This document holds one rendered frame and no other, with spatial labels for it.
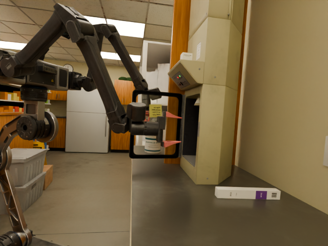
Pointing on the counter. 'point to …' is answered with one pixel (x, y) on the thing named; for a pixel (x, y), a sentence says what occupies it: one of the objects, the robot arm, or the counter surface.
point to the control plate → (180, 80)
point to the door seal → (177, 126)
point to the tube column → (215, 12)
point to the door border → (176, 126)
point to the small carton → (186, 56)
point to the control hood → (189, 72)
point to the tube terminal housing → (215, 100)
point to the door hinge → (182, 126)
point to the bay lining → (190, 127)
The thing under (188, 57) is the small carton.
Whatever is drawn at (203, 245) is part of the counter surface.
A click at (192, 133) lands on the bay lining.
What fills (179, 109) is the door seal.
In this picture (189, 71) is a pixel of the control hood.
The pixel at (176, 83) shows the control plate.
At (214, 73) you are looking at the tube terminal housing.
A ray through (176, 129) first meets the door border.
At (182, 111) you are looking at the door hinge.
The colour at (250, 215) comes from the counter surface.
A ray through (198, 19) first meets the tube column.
